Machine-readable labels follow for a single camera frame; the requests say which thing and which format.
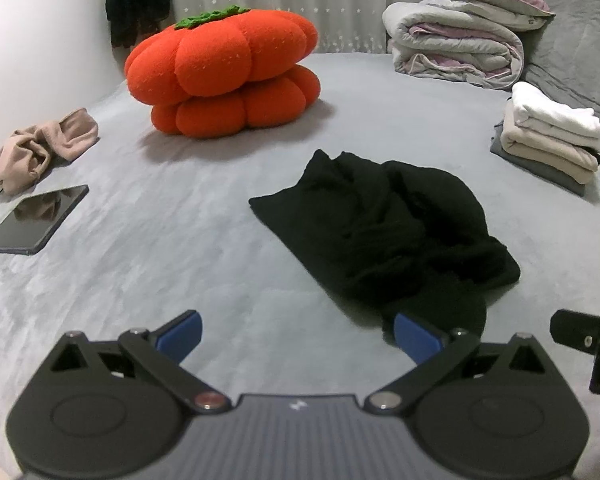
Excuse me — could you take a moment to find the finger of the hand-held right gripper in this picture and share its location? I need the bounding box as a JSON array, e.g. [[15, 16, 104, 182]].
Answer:
[[550, 309, 600, 396]]

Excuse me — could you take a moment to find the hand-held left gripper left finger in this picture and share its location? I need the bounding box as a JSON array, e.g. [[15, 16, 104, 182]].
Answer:
[[47, 309, 232, 416]]

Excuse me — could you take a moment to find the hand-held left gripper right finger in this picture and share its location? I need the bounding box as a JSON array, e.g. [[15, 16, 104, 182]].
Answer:
[[364, 312, 556, 416]]

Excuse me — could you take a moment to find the black shirt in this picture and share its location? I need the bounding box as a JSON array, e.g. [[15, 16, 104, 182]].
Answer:
[[248, 149, 522, 356]]

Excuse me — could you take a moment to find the grey folded garment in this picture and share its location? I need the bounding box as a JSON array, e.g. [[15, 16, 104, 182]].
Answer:
[[490, 122, 588, 198]]

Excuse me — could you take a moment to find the beige folded sweater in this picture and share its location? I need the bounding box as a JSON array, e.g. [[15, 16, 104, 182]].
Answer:
[[500, 122, 600, 185]]

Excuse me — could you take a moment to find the black smartphone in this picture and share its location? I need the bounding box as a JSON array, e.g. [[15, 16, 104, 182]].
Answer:
[[0, 184, 90, 256]]

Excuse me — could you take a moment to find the beige crumpled cloth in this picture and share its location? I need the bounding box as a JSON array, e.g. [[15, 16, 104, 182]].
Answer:
[[0, 108, 100, 196]]

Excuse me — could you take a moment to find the orange pumpkin plush pillow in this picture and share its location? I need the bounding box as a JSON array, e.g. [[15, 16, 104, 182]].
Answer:
[[125, 5, 322, 137]]

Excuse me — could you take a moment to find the grey quilted blanket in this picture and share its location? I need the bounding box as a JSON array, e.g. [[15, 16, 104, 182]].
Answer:
[[490, 0, 600, 171]]

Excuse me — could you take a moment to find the folded grey quilt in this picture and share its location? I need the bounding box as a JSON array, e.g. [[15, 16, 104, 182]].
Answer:
[[382, 0, 525, 91]]

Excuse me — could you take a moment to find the black plush object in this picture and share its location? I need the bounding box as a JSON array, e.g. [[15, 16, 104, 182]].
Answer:
[[105, 0, 172, 50]]

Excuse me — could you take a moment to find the star-patterned grey curtain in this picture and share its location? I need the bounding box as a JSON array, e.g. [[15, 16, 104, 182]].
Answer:
[[157, 0, 443, 56]]

